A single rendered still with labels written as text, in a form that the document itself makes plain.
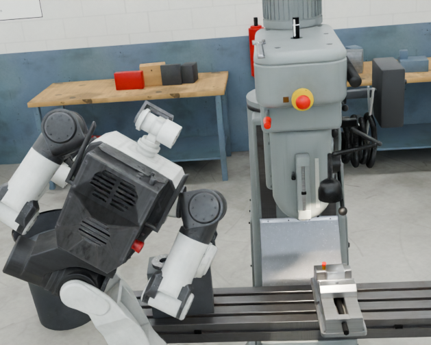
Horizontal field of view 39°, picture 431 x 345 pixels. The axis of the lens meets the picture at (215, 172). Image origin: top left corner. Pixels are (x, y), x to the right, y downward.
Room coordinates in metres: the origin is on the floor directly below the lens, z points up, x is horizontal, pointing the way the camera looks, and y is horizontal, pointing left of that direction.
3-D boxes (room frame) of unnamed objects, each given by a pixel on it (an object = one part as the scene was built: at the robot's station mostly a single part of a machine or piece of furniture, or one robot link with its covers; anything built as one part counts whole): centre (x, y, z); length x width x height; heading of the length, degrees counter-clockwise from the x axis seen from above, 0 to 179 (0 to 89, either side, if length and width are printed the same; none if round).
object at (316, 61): (1.88, -0.28, 1.81); 0.47 x 0.26 x 0.16; 174
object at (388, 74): (2.13, -0.65, 1.62); 0.20 x 0.09 x 0.21; 174
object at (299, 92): (1.64, -0.26, 1.76); 0.06 x 0.02 x 0.06; 84
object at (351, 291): (1.80, -0.38, 1.03); 0.12 x 0.06 x 0.04; 86
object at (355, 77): (1.88, -0.43, 1.79); 0.45 x 0.04 x 0.04; 174
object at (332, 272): (1.85, -0.39, 1.05); 0.06 x 0.05 x 0.06; 86
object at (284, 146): (1.87, -0.28, 1.47); 0.21 x 0.19 x 0.32; 84
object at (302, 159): (1.76, -0.27, 1.45); 0.04 x 0.04 x 0.21; 84
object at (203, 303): (1.91, 0.16, 1.04); 0.22 x 0.12 x 0.20; 90
